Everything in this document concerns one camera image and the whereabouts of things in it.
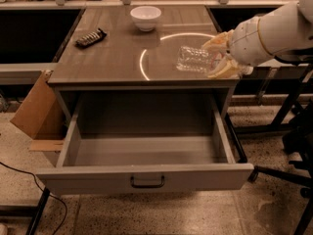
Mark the grey cabinet with counter top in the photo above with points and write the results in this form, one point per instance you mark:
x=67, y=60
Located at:
x=131, y=78

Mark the black drawer handle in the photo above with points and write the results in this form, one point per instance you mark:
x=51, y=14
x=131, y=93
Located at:
x=147, y=183

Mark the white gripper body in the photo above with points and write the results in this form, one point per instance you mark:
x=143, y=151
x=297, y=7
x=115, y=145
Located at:
x=245, y=43

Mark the clear plastic water bottle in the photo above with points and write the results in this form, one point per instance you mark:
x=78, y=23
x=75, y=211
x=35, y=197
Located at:
x=197, y=60

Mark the white ceramic bowl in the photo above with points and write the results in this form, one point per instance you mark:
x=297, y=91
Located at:
x=145, y=17

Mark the black table leg frame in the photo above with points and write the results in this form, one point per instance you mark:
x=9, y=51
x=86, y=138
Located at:
x=32, y=212

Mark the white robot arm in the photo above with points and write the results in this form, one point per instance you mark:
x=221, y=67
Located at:
x=286, y=29

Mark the dark striped snack bag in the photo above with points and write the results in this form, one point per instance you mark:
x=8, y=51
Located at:
x=90, y=38

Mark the open grey top drawer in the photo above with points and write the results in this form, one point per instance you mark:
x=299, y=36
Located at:
x=101, y=159

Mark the black office chair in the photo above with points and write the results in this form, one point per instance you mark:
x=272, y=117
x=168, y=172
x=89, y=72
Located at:
x=298, y=140

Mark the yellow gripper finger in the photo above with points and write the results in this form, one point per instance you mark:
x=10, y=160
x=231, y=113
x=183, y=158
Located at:
x=230, y=69
x=219, y=43

